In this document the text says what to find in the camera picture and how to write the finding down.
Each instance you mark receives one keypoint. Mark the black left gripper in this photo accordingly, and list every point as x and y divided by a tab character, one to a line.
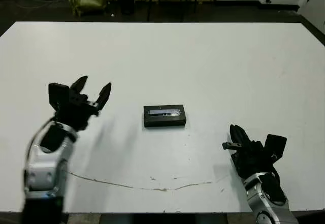
76	112

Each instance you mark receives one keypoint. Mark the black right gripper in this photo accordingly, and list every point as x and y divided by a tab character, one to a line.
254	159

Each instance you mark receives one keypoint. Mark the black box lid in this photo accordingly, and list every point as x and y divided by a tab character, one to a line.
165	121

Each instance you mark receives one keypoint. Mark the black waste bin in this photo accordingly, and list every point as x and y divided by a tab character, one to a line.
126	0

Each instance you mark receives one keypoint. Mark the white door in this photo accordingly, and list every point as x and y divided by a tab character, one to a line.
314	1

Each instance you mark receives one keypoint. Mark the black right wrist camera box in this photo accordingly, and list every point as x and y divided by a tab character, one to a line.
276	146

